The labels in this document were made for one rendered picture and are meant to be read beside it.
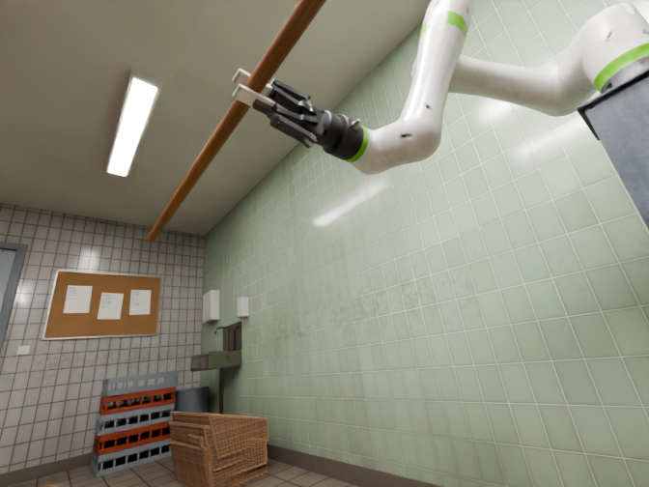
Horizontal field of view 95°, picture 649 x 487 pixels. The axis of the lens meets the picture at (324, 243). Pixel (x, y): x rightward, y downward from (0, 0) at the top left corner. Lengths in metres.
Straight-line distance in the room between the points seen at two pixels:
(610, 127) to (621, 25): 0.27
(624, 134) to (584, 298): 0.69
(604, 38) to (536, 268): 0.80
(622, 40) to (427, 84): 0.48
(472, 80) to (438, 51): 0.29
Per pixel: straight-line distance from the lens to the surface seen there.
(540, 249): 1.50
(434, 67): 0.85
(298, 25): 0.55
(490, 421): 1.63
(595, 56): 1.11
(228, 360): 3.27
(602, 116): 0.97
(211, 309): 3.89
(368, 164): 0.78
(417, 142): 0.70
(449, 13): 0.99
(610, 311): 1.45
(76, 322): 4.21
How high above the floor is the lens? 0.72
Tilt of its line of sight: 21 degrees up
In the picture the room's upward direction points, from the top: 7 degrees counter-clockwise
